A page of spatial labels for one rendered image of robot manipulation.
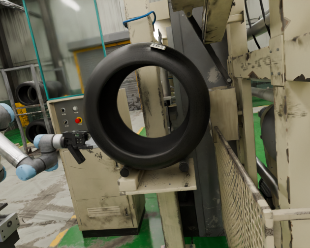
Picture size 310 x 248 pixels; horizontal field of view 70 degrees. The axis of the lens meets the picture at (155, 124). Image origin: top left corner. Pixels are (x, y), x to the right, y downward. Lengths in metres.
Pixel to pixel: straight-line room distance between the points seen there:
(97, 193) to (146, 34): 1.34
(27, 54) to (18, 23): 1.43
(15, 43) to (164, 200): 12.04
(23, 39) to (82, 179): 11.12
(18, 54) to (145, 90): 11.74
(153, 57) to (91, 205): 1.52
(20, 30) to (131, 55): 12.00
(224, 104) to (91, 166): 1.19
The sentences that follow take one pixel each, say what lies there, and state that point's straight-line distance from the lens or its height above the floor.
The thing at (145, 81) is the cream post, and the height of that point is 1.30.
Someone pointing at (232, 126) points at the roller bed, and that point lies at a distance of 1.30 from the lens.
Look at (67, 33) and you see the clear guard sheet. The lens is 1.90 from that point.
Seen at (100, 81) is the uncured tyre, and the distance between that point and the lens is 0.98.
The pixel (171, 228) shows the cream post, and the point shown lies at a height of 0.31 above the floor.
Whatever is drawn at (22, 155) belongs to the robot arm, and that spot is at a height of 1.05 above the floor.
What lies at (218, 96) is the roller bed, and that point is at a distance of 1.26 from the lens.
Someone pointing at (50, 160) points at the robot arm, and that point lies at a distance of 1.28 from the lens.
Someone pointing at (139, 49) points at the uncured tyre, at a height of 1.43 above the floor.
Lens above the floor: 1.31
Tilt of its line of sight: 11 degrees down
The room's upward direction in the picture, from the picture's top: 9 degrees counter-clockwise
